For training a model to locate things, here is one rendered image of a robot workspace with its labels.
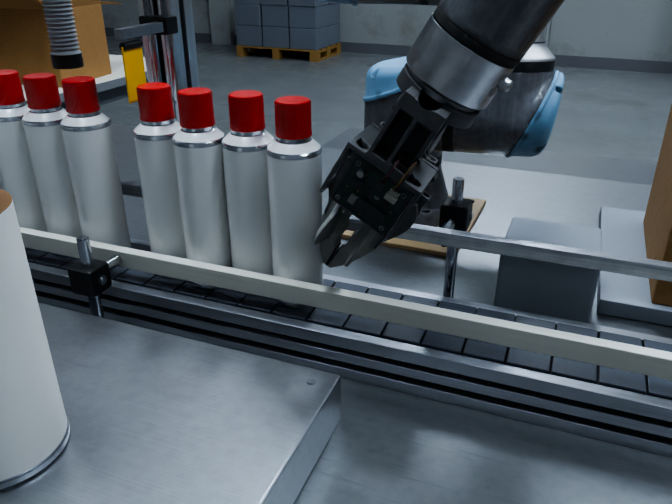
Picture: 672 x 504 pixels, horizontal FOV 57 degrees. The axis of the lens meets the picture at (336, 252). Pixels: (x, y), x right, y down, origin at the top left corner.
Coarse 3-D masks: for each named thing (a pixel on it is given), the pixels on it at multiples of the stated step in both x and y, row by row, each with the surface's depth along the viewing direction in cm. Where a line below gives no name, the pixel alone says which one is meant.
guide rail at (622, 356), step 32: (96, 256) 68; (128, 256) 66; (160, 256) 66; (256, 288) 62; (288, 288) 60; (320, 288) 59; (384, 320) 58; (416, 320) 56; (448, 320) 55; (480, 320) 54; (544, 352) 53; (576, 352) 52; (608, 352) 51; (640, 352) 50
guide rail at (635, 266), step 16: (128, 192) 72; (352, 224) 63; (416, 224) 61; (416, 240) 61; (432, 240) 60; (448, 240) 60; (464, 240) 59; (480, 240) 59; (496, 240) 58; (512, 240) 58; (512, 256) 58; (528, 256) 57; (544, 256) 57; (560, 256) 56; (576, 256) 56; (592, 256) 55; (608, 256) 55; (624, 256) 55; (624, 272) 55; (640, 272) 54; (656, 272) 54
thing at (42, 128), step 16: (32, 80) 65; (48, 80) 66; (32, 96) 66; (48, 96) 66; (32, 112) 67; (48, 112) 67; (64, 112) 68; (32, 128) 66; (48, 128) 66; (32, 144) 67; (48, 144) 67; (32, 160) 69; (48, 160) 68; (64, 160) 68; (48, 176) 69; (64, 176) 69; (48, 192) 69; (64, 192) 70; (48, 208) 70; (64, 208) 70; (48, 224) 72; (64, 224) 71; (64, 256) 73
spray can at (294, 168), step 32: (288, 96) 57; (288, 128) 56; (288, 160) 56; (320, 160) 58; (288, 192) 57; (320, 192) 59; (288, 224) 59; (320, 224) 60; (288, 256) 60; (320, 256) 62
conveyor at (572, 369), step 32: (32, 256) 73; (160, 288) 67; (192, 288) 66; (224, 288) 66; (352, 288) 66; (320, 320) 61; (352, 320) 61; (512, 320) 61; (544, 320) 61; (480, 352) 56; (512, 352) 56; (608, 384) 52; (640, 384) 52
